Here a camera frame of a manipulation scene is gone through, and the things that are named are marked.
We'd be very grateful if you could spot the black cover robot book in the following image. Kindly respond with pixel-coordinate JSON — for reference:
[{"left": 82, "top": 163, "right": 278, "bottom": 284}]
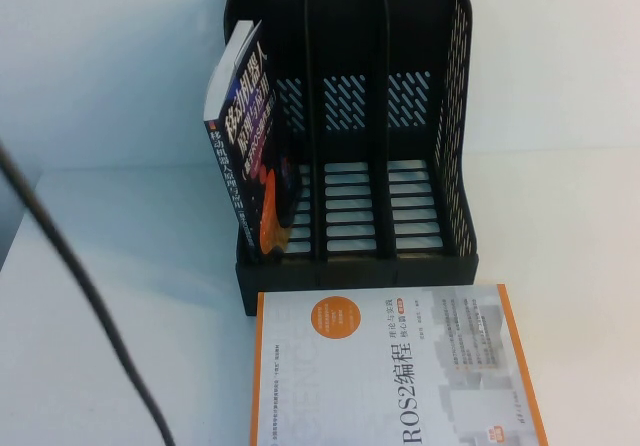
[{"left": 202, "top": 19, "right": 304, "bottom": 263}]

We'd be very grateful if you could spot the black perforated book stand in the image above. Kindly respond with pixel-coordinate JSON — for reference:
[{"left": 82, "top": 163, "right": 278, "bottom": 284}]
[{"left": 222, "top": 0, "right": 481, "bottom": 318}]

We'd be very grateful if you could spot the white orange ROS2 book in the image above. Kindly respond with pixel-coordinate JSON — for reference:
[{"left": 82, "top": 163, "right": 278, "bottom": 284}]
[{"left": 248, "top": 283, "right": 550, "bottom": 446}]

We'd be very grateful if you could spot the black cable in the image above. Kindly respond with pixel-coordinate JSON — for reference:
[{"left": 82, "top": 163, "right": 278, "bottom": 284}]
[{"left": 0, "top": 138, "right": 177, "bottom": 446}]

